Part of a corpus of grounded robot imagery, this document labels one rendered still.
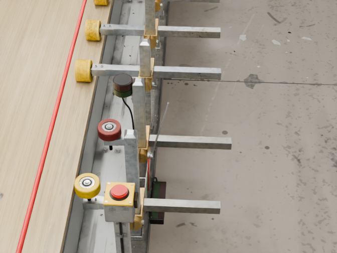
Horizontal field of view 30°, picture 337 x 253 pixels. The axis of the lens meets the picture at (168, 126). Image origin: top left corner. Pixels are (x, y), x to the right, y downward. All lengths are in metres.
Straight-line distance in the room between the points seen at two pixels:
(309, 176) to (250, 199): 0.34
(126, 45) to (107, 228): 1.05
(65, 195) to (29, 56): 0.71
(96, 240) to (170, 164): 1.14
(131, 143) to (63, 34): 0.93
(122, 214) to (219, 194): 1.63
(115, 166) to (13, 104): 0.44
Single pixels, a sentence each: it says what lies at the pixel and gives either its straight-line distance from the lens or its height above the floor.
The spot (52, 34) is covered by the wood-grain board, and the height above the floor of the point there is 0.90.
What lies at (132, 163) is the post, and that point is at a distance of 1.79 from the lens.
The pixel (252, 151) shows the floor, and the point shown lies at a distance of 3.32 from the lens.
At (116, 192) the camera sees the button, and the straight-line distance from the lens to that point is 1.50.
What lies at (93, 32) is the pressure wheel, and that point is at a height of 0.96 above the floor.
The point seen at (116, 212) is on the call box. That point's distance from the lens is 1.51.
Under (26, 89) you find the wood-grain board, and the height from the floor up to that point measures 0.90.
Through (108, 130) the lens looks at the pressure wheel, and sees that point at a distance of 2.11.
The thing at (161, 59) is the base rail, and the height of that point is 0.70.
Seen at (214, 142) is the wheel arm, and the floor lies 0.86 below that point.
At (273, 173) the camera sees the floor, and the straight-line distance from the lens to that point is 3.23.
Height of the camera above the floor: 2.37
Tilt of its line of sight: 44 degrees down
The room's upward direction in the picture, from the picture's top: straight up
